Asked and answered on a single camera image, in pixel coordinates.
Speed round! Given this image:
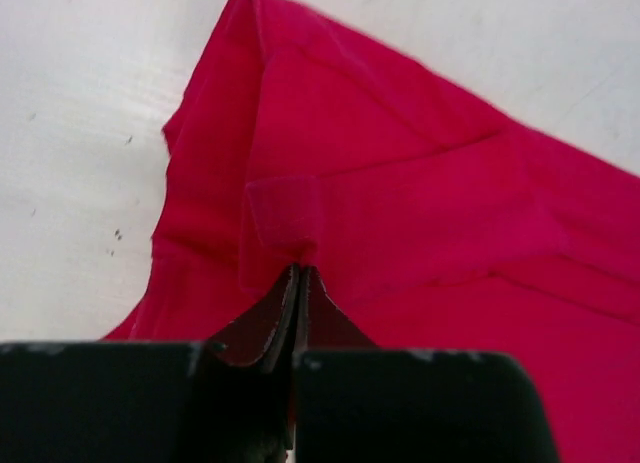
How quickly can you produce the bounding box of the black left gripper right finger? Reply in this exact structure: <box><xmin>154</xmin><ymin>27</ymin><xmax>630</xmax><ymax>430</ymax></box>
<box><xmin>293</xmin><ymin>268</ymin><xmax>559</xmax><ymax>462</ymax></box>

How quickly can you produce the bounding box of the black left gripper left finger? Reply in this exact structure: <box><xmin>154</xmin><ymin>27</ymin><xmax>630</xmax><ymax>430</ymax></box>
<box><xmin>1</xmin><ymin>265</ymin><xmax>300</xmax><ymax>462</ymax></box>

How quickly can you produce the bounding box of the red t shirt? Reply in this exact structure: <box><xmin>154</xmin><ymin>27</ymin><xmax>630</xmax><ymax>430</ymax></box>
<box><xmin>110</xmin><ymin>0</ymin><xmax>639</xmax><ymax>462</ymax></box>

